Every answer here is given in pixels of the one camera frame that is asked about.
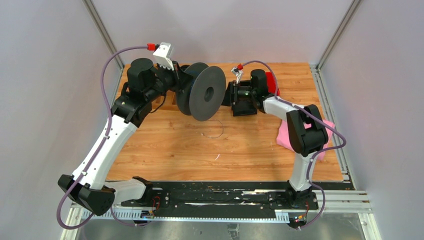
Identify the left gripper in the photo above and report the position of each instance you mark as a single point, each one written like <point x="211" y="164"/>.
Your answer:
<point x="181" y="78"/>

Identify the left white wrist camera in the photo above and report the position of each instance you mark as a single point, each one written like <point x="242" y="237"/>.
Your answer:
<point x="162" y="54"/>

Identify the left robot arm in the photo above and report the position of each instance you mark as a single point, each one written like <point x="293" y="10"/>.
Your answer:
<point x="87" y="185"/>

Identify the grey filament spool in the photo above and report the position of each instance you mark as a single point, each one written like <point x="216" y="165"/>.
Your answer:
<point x="204" y="93"/>

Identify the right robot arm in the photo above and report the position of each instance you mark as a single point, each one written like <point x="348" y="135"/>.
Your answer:
<point x="305" y="131"/>

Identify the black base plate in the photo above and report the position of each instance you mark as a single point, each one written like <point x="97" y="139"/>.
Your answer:
<point x="223" y="200"/>

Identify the pink cloth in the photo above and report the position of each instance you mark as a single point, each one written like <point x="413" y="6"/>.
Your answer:
<point x="284" y="141"/>

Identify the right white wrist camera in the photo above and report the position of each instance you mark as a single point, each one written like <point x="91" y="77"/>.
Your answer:
<point x="238" y="72"/>

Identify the red plastic bin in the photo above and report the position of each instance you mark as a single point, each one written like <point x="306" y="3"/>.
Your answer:
<point x="271" y="84"/>

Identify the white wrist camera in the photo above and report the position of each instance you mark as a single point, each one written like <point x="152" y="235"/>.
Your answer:
<point x="238" y="72"/>
<point x="162" y="54"/>

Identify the black plastic bin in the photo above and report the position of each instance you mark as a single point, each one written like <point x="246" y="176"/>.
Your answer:
<point x="244" y="109"/>

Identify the wooden compartment tray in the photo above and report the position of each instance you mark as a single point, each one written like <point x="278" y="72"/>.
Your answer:
<point x="165" y="102"/>

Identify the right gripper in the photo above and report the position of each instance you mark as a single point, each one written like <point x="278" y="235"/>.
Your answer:
<point x="231" y="92"/>

